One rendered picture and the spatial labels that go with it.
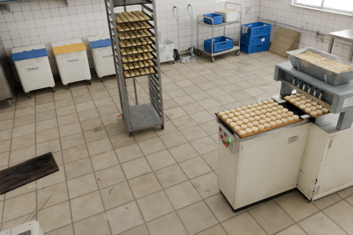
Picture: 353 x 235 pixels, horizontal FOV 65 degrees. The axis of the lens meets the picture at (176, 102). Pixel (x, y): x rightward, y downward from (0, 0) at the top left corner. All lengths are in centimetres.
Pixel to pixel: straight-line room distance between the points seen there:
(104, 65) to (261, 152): 373
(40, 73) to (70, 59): 55
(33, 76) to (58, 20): 117
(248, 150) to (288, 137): 38
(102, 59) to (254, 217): 380
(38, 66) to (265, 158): 404
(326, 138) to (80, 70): 417
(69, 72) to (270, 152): 391
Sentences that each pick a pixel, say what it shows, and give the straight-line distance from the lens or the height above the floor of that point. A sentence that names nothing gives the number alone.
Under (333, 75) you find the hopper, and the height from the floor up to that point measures 128.
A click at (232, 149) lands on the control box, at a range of 228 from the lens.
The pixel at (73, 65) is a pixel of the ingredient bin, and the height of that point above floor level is 45.
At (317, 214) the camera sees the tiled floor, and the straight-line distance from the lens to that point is 299.
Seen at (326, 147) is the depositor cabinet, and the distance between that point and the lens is 257.
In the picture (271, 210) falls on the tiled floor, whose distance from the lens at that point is 289.
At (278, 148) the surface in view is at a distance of 251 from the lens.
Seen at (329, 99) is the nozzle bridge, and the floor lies 106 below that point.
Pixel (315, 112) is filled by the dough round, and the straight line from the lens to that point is 258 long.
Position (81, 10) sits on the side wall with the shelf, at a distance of 577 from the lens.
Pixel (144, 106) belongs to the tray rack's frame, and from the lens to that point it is 414.
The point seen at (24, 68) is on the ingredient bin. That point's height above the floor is 54.
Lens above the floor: 214
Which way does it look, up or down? 29 degrees down
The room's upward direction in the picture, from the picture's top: 3 degrees counter-clockwise
